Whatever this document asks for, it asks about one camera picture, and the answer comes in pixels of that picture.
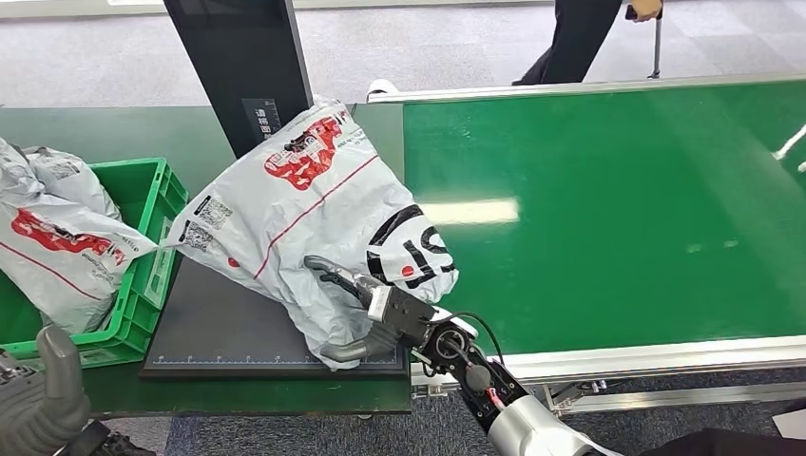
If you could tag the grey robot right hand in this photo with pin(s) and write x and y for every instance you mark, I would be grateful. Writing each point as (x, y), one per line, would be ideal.
(352, 283)

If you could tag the person's hand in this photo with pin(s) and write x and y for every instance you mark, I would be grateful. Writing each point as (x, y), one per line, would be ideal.
(645, 9)

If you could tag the grey poly mailer package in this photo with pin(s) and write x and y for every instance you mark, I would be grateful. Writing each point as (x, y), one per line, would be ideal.
(302, 208)

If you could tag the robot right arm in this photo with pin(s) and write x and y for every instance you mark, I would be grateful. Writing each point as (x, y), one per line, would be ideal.
(535, 431)

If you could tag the green conveyor belt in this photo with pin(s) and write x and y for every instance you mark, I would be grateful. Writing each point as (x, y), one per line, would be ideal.
(629, 220)

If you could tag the black inbound scanner machine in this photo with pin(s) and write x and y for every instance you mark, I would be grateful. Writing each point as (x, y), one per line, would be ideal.
(239, 63)

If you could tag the grey red-print mailer package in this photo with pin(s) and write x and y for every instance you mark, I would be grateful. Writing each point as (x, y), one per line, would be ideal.
(50, 277)

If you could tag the small grey mailer package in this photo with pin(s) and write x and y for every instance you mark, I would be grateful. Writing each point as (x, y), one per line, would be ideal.
(69, 176)

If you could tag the metal pole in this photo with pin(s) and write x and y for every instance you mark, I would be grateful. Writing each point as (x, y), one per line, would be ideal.
(655, 50)

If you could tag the person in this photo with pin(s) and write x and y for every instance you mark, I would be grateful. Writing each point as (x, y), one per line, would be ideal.
(579, 38)

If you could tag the green plastic crate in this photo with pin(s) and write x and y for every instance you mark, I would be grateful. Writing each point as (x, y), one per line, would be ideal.
(148, 189)

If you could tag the black robot body cover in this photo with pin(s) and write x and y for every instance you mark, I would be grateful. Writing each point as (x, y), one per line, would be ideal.
(724, 440)

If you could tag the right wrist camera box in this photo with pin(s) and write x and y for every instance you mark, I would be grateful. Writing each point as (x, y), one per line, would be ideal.
(403, 315)

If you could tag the aluminium conveyor frame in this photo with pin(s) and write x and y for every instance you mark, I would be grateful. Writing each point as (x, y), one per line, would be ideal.
(629, 360)

